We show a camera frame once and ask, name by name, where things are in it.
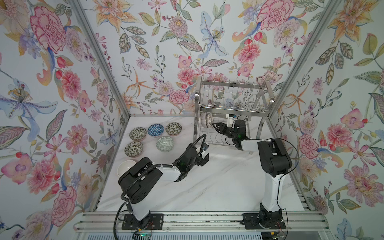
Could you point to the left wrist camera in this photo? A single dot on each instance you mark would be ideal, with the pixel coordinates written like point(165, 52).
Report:
point(204, 147)

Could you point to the plain white bowl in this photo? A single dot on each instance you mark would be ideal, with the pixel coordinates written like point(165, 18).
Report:
point(124, 167)

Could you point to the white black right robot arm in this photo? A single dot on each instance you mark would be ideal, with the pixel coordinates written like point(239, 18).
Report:
point(275, 162)

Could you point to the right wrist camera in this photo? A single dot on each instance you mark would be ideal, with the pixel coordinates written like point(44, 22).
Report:
point(231, 118)

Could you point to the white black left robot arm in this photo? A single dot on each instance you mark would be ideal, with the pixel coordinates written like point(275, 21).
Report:
point(137, 182)

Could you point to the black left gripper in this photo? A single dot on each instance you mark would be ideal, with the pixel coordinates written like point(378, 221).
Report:
point(201, 160)

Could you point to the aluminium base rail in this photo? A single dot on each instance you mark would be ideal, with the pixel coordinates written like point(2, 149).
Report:
point(294, 221)

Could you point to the dark speckled bowl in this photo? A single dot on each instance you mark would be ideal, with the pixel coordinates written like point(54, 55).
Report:
point(173, 129)

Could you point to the blue pattern bowl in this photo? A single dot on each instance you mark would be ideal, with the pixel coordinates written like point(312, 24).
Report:
point(155, 130)

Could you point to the green leaf pattern bowl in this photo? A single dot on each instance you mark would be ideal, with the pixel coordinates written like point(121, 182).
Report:
point(138, 134)

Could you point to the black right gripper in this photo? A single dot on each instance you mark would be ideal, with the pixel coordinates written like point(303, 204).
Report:
point(223, 125)

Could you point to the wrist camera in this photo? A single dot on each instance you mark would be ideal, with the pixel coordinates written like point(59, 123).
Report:
point(231, 118)
point(204, 147)

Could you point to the pale green pattern bowl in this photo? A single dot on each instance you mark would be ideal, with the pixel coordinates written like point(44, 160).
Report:
point(165, 144)

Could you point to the brown mandala pattern bowl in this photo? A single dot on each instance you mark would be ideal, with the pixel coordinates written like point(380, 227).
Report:
point(209, 120)

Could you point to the two-tier steel dish rack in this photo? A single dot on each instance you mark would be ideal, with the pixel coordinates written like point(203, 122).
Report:
point(245, 99)

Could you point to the dark floral bowl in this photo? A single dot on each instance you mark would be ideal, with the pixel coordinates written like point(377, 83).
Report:
point(134, 149)

